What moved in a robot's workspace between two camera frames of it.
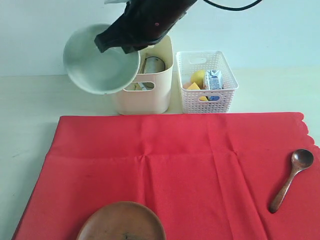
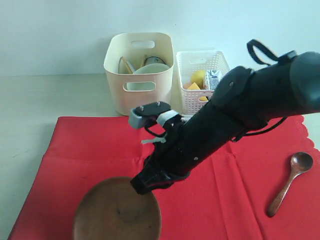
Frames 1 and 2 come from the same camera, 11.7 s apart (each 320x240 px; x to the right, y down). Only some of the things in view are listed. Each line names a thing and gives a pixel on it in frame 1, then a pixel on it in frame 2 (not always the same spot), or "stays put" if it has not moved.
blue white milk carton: [214, 79] stays put
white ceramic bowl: [105, 72] to [152, 69]
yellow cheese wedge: [193, 86] stays put
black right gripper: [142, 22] to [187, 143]
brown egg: [186, 86] stays put
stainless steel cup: [153, 64] stays put
